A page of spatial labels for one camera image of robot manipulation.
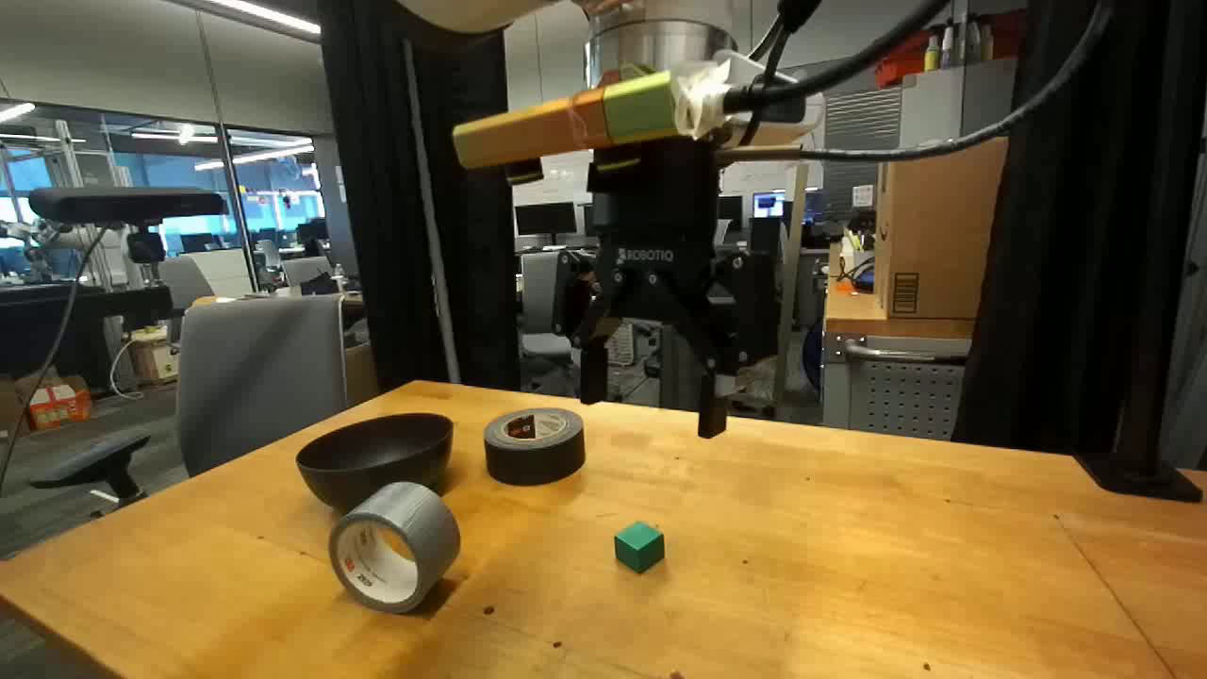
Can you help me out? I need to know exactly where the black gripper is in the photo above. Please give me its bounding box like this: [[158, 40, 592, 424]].
[[558, 139, 769, 443]]

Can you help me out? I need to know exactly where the green block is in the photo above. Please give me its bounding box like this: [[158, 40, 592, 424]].
[[611, 517, 669, 577]]

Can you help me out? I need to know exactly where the black bowl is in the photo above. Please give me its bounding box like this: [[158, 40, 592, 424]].
[[293, 411, 455, 513]]

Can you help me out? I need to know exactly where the metal cabinet with wooden top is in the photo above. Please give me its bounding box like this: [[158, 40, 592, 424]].
[[817, 288, 981, 443]]

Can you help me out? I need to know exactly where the grey rod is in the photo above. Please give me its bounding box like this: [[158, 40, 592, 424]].
[[401, 39, 465, 385]]

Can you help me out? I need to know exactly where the large cardboard box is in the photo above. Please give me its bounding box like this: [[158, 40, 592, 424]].
[[876, 131, 1012, 326]]

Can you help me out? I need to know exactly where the black curtain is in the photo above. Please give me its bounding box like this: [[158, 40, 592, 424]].
[[952, 0, 1207, 472], [316, 0, 526, 391]]

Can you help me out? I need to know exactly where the grey office chair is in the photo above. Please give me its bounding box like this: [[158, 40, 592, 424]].
[[31, 294, 352, 507]]

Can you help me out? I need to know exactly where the red storage bin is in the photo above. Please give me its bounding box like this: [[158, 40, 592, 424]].
[[873, 19, 1031, 91]]

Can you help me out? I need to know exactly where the black pole stand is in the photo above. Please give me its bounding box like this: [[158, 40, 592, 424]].
[[1080, 0, 1207, 507]]

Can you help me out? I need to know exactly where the orange box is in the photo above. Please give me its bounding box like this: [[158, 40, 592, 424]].
[[21, 375, 94, 434]]

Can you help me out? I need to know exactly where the black duct tape roll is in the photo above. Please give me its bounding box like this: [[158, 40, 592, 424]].
[[482, 405, 588, 486]]

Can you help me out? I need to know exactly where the silver duct tape roll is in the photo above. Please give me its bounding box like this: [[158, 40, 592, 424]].
[[324, 479, 465, 614]]

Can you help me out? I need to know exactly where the yellow green taped wrist camera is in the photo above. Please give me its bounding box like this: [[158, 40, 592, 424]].
[[449, 53, 734, 178]]

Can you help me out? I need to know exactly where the thick black cable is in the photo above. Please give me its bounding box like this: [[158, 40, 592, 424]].
[[723, 0, 954, 116], [738, 0, 1119, 167]]

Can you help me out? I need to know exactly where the black stereo camera bar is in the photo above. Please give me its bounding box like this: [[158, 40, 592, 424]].
[[26, 185, 233, 267]]

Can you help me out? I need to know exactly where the thin camera cable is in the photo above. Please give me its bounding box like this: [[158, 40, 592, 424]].
[[0, 224, 109, 486]]

